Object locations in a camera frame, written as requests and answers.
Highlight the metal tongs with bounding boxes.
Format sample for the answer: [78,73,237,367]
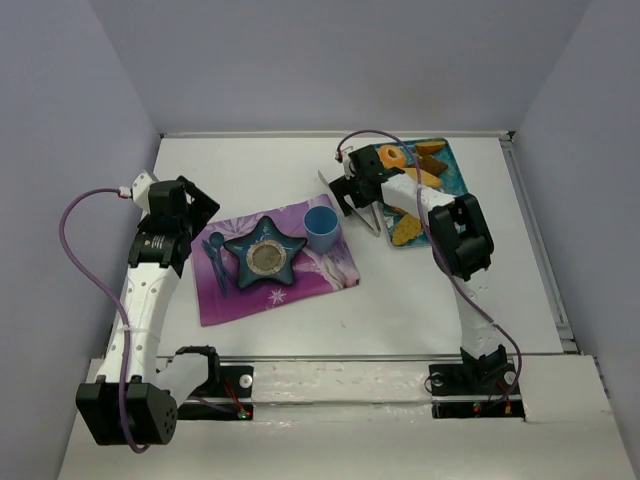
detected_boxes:
[317,170,381,238]

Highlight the long yellow bread loaf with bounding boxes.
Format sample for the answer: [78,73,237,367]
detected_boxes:
[403,167,442,189]

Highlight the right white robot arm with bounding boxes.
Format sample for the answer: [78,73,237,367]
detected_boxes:
[328,145,511,391]

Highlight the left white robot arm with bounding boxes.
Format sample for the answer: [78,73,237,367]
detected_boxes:
[68,172,221,454]

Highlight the speckled bread slice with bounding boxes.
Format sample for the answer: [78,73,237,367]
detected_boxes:
[391,214,422,246]

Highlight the dark chocolate bread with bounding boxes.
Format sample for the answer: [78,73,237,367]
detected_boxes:
[417,155,448,177]

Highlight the brown bread wedge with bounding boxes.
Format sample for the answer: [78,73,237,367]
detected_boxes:
[415,140,447,156]

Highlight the blue plastic cup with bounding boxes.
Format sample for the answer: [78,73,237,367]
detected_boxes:
[303,205,339,254]

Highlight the orange glazed donut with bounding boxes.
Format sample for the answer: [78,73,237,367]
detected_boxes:
[378,144,407,169]

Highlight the blue plastic spoon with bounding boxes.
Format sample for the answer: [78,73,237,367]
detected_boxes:
[209,232,231,279]

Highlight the teal star-shaped plate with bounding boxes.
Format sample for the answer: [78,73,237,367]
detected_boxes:
[224,216,307,290]

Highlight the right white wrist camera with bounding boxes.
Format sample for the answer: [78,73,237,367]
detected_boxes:
[335,145,354,164]

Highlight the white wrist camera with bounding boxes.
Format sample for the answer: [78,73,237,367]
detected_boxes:
[335,145,354,164]
[117,170,158,212]

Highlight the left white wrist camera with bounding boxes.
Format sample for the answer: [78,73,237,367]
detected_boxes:
[117,170,158,212]

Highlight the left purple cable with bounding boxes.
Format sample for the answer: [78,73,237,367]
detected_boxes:
[58,187,151,454]

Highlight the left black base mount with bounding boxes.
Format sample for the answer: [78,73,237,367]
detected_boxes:
[178,364,254,422]

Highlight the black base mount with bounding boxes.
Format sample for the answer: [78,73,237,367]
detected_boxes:
[178,364,254,422]
[424,363,525,420]

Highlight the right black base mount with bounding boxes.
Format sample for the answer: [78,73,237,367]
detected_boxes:
[424,363,525,420]

